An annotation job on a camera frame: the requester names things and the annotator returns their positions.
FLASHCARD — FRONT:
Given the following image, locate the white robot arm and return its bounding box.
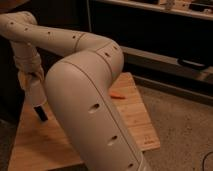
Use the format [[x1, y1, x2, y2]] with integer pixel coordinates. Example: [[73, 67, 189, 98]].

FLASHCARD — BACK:
[[0, 12, 151, 171]]

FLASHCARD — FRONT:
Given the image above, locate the dark shelf unit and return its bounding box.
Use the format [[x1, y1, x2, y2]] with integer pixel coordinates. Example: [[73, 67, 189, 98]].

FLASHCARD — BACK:
[[88, 0, 213, 106]]

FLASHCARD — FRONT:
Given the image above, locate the black cable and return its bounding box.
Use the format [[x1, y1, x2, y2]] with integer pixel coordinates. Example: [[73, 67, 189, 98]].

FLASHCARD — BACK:
[[201, 150, 213, 171]]

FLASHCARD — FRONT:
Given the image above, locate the black handle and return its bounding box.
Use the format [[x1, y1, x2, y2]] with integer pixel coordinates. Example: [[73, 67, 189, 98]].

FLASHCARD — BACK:
[[177, 59, 210, 71]]

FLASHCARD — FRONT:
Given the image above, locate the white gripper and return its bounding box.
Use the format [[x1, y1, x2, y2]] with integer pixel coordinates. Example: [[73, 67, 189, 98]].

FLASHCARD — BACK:
[[18, 67, 48, 121]]

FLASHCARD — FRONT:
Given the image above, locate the wooden board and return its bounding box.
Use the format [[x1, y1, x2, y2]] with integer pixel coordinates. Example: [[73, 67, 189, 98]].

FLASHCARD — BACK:
[[8, 73, 160, 171]]

